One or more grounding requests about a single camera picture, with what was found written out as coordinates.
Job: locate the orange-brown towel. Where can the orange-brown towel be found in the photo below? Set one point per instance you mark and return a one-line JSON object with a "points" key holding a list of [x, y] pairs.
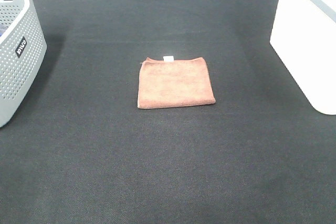
{"points": [[171, 84]]}

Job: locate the black table mat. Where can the black table mat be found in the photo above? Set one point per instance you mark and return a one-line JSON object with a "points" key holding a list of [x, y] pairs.
{"points": [[78, 149]]}

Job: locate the white plastic storage box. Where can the white plastic storage box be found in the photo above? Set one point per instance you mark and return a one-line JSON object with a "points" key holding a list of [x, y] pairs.
{"points": [[303, 36]]}

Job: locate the grey perforated laundry basket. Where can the grey perforated laundry basket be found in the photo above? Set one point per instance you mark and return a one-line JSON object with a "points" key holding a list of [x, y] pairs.
{"points": [[23, 48]]}

